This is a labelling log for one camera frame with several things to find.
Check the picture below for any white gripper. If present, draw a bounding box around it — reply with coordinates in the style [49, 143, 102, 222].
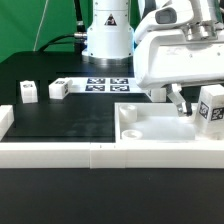
[133, 29, 224, 116]

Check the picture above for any white square tabletop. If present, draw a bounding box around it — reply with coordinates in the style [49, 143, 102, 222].
[114, 103, 224, 143]

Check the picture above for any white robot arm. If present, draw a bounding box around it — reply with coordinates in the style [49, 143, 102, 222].
[82, 0, 224, 116]

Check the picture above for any white U-shaped obstacle fence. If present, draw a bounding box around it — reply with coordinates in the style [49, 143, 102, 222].
[0, 105, 224, 168]

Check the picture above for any fiducial marker sheet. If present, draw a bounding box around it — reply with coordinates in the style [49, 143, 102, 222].
[70, 77, 142, 93]

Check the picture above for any black cable bundle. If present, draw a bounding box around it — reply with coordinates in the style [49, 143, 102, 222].
[37, 32, 88, 53]

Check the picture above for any thin white cable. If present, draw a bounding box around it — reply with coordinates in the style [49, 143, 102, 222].
[32, 0, 50, 52]

